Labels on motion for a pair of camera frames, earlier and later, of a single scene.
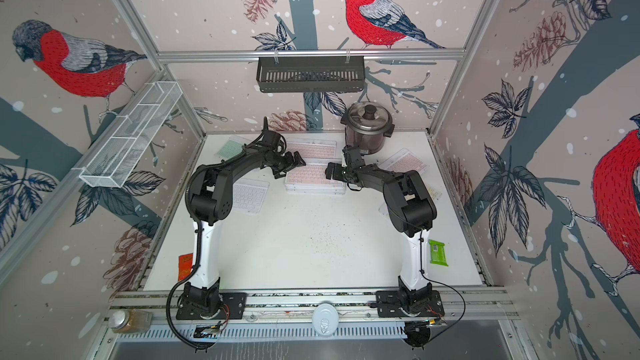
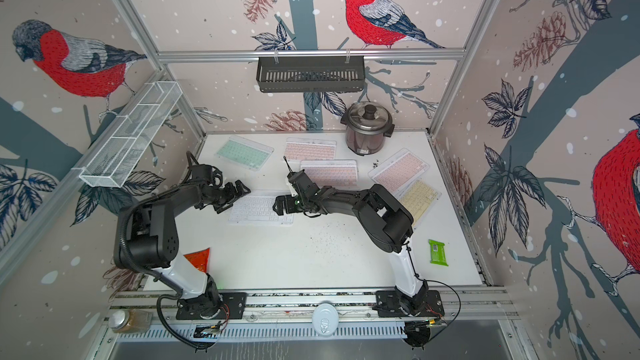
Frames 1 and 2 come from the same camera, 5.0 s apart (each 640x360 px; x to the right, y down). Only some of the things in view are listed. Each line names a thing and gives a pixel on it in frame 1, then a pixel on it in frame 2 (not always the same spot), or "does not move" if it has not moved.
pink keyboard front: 311,179 does not move
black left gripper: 297,160 → 232,195
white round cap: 325,319 does not move
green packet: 437,252 does not move
